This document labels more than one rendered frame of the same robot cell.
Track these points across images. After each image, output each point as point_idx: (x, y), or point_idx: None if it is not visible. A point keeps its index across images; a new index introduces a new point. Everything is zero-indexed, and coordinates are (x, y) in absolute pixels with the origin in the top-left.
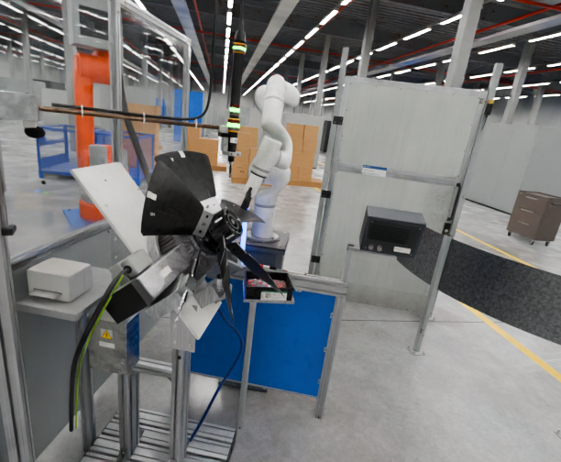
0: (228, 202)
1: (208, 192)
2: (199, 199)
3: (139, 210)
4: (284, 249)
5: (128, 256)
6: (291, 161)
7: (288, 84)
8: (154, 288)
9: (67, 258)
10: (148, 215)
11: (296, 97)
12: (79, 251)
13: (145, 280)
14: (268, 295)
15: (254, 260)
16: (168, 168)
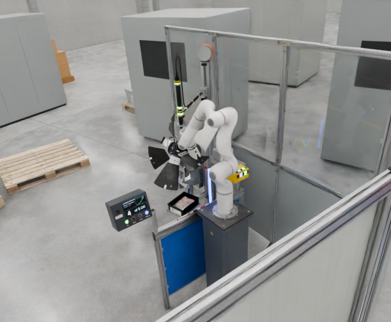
0: (206, 158)
1: None
2: None
3: (205, 137)
4: (197, 210)
5: (179, 138)
6: (178, 145)
7: (208, 108)
8: (164, 142)
9: (245, 156)
10: (169, 125)
11: (206, 119)
12: (250, 158)
13: (165, 139)
14: (177, 200)
15: (165, 165)
16: (174, 116)
